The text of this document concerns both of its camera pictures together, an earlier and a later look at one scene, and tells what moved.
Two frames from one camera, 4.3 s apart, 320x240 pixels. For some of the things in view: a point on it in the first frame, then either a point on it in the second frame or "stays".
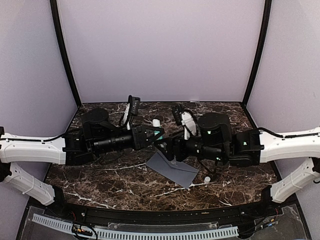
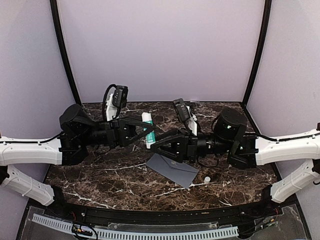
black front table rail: [265, 209] stays
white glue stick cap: [207, 180] stays
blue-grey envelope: [178, 172] stays
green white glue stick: [156, 123] to [150, 138]
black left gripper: [139, 137] to [121, 131]
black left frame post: [59, 35] stays
